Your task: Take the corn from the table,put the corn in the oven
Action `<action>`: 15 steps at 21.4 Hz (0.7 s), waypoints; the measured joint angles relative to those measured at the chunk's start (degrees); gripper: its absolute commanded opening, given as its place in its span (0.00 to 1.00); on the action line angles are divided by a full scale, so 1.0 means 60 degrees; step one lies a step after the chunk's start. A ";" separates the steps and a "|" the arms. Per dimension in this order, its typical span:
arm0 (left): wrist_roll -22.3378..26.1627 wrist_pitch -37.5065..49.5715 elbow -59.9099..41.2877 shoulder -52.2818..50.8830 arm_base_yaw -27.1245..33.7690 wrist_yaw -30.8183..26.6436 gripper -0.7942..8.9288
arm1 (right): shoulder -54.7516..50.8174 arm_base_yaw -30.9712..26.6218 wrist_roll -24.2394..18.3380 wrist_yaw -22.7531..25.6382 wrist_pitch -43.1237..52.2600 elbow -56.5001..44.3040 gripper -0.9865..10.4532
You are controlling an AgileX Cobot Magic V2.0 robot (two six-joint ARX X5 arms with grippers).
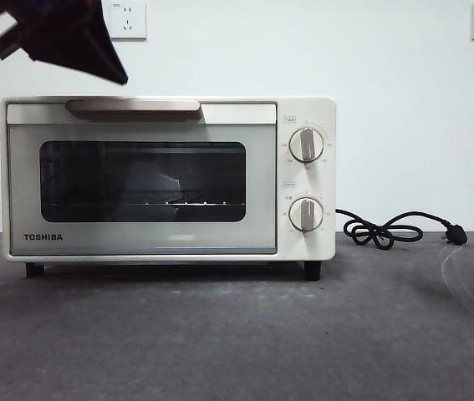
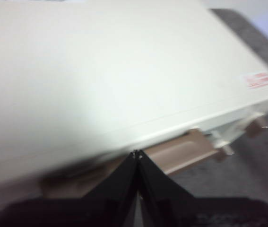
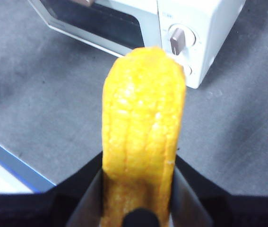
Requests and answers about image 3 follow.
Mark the temperature knob with beige grip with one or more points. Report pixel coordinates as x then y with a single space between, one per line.
177 39

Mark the yellow corn cob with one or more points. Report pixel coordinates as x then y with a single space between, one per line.
143 113

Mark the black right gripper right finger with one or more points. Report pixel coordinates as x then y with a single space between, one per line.
230 210

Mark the cream Toshiba toaster oven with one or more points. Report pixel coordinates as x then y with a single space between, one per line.
215 28

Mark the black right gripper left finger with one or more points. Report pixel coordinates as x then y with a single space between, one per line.
41 208

